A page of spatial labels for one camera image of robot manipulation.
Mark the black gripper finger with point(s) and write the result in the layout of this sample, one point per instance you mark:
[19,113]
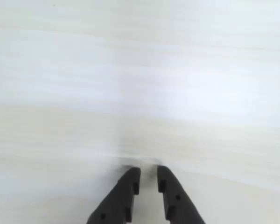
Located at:
[177,207]
[121,200]

